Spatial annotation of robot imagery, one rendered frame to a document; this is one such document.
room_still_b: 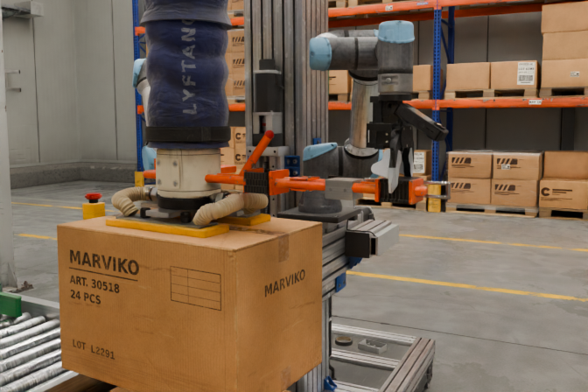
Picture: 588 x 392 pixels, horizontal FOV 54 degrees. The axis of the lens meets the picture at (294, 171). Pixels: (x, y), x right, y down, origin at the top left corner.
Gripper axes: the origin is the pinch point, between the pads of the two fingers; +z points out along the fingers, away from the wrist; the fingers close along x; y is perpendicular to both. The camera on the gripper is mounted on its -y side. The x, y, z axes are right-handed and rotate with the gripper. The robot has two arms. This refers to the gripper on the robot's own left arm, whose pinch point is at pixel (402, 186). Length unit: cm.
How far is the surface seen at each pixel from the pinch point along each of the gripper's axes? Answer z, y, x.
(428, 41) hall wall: -129, 268, -828
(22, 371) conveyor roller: 68, 125, 10
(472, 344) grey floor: 123, 37, -222
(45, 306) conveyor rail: 64, 163, -27
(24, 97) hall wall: -42, 1037, -617
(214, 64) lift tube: -28, 50, 1
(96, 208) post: 25, 153, -46
